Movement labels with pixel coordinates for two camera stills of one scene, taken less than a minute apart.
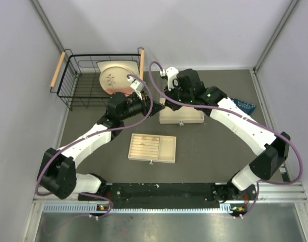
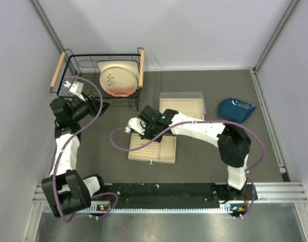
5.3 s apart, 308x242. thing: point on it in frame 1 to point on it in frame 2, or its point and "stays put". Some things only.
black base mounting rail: (158, 195) stays put
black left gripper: (146, 104) to (94, 106)
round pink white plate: (114, 79) stays put
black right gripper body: (176, 94) to (149, 131)
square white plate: (131, 65) stays put
